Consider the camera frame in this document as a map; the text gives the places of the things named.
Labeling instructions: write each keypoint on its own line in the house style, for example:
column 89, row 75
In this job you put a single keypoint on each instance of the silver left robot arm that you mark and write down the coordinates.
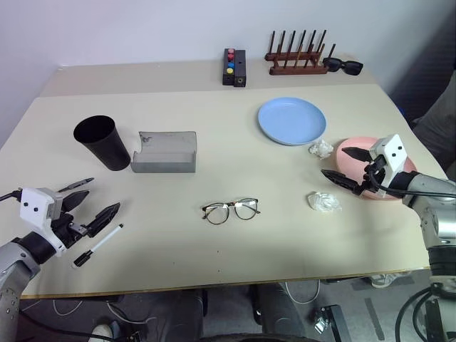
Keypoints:
column 10, row 265

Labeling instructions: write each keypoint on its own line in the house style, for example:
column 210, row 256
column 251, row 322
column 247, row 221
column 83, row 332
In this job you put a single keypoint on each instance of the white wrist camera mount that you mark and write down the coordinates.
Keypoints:
column 35, row 210
column 392, row 153

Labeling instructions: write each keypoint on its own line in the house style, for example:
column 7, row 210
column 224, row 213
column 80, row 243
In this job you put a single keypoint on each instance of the light blue plate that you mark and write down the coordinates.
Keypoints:
column 292, row 121

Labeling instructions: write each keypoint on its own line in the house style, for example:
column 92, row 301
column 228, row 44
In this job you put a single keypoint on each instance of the dark woven panel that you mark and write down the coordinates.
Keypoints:
column 427, row 78

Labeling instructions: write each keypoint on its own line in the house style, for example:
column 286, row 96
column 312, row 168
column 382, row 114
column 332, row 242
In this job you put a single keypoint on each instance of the black box with coloured buttons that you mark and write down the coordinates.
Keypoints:
column 228, row 76

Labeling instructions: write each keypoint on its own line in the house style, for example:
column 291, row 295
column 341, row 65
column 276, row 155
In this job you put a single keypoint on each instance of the dark rounded shape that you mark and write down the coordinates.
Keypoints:
column 185, row 313
column 278, row 310

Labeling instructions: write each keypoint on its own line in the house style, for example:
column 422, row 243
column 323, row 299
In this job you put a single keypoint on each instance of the black metal stand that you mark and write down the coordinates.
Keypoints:
column 335, row 322

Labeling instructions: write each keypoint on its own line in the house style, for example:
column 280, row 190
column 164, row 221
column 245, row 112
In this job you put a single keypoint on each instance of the dark wooden peg rack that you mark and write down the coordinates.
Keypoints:
column 297, row 69

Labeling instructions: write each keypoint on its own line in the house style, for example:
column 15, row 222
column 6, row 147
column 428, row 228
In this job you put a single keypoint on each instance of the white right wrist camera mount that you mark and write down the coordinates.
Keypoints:
column 392, row 153

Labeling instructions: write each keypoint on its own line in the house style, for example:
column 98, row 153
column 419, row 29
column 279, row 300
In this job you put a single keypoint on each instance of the plain black rectangular box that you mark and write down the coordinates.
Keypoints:
column 240, row 69

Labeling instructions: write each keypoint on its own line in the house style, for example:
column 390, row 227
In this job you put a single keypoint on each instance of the white marker with black cap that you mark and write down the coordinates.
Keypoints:
column 103, row 242

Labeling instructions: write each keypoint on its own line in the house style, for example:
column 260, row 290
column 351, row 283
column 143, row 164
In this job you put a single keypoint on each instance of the black plastic cup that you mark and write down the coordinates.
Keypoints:
column 107, row 149

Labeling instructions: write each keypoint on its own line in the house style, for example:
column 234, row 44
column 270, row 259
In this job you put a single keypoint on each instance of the grey glasses case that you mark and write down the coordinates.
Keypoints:
column 164, row 162

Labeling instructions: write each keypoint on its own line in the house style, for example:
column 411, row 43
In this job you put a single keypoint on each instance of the black sunglasses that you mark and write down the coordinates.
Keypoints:
column 351, row 67

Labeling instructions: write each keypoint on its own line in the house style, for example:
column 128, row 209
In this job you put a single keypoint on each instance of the large crumpled white paper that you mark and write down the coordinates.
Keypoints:
column 324, row 202

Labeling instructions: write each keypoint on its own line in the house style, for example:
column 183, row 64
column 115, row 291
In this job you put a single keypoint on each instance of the grey fabric seat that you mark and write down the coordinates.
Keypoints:
column 440, row 132

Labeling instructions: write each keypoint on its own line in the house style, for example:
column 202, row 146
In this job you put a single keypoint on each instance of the small white paper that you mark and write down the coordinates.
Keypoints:
column 322, row 149

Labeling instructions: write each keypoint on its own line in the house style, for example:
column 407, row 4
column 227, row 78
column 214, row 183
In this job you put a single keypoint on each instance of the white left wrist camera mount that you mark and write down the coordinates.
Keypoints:
column 35, row 210

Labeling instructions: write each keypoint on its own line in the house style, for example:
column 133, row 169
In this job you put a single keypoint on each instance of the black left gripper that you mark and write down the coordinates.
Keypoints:
column 69, row 229

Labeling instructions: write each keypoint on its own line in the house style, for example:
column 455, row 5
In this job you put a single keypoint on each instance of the thin-framed clear eyeglasses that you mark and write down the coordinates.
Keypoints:
column 228, row 206

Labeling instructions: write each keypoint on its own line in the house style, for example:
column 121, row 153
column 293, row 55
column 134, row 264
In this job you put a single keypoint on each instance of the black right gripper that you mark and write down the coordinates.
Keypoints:
column 372, row 178

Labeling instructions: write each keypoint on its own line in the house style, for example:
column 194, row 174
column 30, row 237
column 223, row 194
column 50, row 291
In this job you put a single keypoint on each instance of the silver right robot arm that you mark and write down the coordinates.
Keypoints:
column 438, row 213

